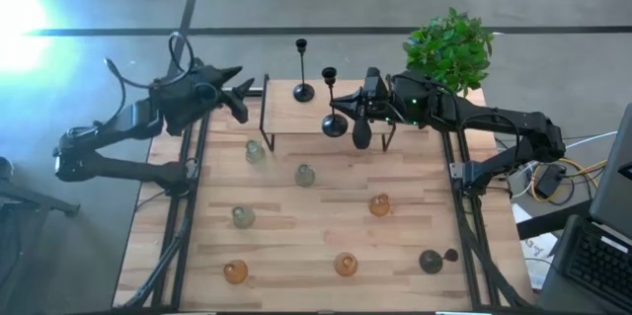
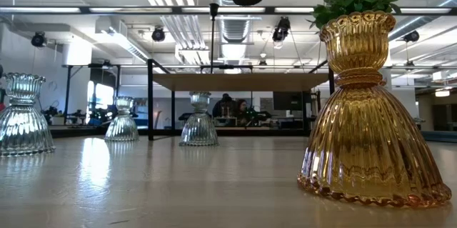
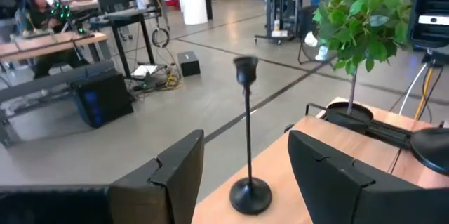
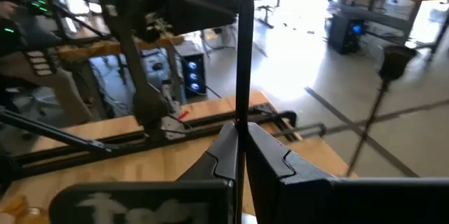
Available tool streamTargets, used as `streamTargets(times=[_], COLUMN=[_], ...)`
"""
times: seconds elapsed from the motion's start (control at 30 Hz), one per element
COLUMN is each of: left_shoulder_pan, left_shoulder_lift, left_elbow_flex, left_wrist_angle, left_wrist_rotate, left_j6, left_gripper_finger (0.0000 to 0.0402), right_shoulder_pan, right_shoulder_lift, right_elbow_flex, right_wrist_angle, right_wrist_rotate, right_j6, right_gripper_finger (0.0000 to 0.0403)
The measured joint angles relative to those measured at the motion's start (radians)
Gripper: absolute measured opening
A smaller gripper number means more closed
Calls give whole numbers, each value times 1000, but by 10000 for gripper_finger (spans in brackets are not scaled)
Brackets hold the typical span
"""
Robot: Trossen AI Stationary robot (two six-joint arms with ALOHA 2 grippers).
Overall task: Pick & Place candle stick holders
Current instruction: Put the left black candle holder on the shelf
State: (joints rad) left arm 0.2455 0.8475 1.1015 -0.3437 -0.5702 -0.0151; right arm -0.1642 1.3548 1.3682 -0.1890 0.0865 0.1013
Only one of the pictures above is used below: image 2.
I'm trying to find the clear ribbed glass candle holder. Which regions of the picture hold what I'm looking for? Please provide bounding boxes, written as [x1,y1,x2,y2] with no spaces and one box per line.
[104,95,140,142]
[179,91,219,147]
[0,72,56,157]

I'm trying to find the black ceiling spotlight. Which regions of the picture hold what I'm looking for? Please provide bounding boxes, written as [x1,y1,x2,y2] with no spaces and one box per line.
[30,31,47,48]
[403,30,421,44]
[271,16,291,42]
[151,26,166,42]

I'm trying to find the dark background laptop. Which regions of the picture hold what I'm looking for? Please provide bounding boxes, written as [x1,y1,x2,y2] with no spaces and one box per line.
[214,116,238,128]

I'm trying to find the standing person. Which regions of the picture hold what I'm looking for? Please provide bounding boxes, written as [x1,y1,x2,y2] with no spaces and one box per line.
[212,93,235,119]

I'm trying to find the black background workstation frame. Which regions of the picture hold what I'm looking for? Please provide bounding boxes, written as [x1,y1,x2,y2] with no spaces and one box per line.
[62,62,122,127]

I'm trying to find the wooden riser shelf black legs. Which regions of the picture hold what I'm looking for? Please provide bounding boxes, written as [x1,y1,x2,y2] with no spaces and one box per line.
[147,59,336,142]

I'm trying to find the amber ribbed glass candle holder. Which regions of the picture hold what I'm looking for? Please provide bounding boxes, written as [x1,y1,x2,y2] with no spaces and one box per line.
[296,10,453,208]

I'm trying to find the black overhead light beam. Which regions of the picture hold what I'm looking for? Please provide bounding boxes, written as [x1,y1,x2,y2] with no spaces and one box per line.
[0,5,457,16]

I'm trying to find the black frame crossbar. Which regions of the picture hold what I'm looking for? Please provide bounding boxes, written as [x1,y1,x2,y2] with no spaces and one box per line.
[49,127,311,138]

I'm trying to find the seated person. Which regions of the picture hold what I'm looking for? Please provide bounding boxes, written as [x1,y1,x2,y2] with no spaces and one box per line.
[235,99,251,122]

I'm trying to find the black background monitor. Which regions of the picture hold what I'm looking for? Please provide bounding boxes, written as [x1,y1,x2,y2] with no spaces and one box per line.
[273,91,304,111]

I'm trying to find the tall black metal candlestick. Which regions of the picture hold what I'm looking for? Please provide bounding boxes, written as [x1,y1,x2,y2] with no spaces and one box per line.
[209,2,220,74]

